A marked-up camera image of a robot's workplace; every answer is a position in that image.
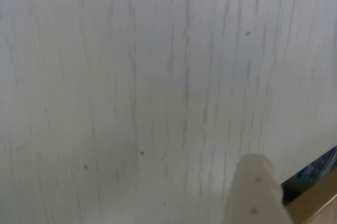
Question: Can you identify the tan wooden furniture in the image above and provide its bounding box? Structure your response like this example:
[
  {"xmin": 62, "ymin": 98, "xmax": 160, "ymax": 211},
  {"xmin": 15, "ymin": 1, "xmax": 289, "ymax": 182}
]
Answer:
[{"xmin": 286, "ymin": 168, "xmax": 337, "ymax": 224}]

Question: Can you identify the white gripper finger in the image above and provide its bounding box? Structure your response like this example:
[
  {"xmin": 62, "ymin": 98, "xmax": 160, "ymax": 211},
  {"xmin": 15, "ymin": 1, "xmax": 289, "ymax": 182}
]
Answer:
[{"xmin": 223, "ymin": 152, "xmax": 293, "ymax": 224}]

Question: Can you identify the dark blue patterned object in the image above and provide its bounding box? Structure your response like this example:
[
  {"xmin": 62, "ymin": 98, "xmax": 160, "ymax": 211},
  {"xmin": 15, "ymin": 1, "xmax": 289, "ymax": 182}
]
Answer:
[{"xmin": 280, "ymin": 144, "xmax": 337, "ymax": 207}]

